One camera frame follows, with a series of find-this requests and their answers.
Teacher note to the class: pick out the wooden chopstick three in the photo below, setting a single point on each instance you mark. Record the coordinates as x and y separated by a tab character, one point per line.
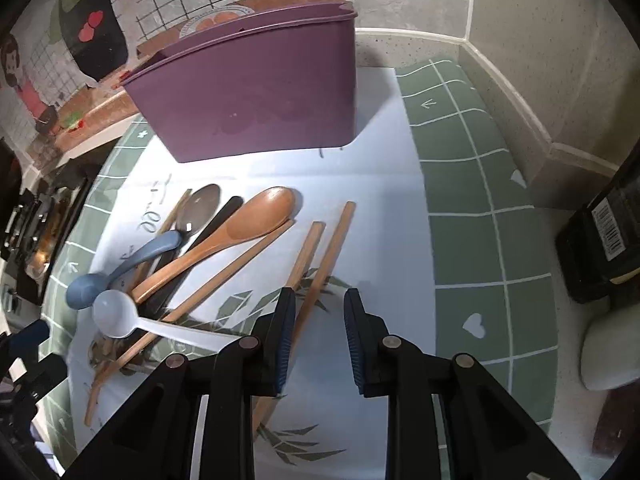
324	270

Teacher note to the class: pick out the wooden chopstick one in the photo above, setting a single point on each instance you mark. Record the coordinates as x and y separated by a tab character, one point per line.
192	302

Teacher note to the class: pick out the white bottle teal label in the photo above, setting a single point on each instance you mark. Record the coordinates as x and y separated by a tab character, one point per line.
610	352

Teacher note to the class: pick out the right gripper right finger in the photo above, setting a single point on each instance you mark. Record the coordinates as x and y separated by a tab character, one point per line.
365	333

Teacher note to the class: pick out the wooden chopstick four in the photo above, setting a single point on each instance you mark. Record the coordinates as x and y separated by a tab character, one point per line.
107	346

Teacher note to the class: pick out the purple utensil holder box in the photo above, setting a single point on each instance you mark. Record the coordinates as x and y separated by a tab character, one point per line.
282	79

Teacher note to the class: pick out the wooden chopstick two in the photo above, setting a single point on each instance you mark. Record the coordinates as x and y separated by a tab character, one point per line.
264	406

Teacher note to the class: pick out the brown wooden spoon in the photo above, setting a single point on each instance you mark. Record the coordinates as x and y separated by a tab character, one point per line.
260	216

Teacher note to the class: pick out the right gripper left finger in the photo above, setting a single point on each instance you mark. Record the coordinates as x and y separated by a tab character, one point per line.
275	333

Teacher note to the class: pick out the blue plastic spoon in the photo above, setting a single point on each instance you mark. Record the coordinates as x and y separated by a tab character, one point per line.
83	290

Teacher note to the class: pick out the green white table mat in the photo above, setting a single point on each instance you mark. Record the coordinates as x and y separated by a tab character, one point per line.
445	244

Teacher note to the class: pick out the grey plastic spoon black handle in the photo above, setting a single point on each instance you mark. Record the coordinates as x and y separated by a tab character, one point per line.
198	219

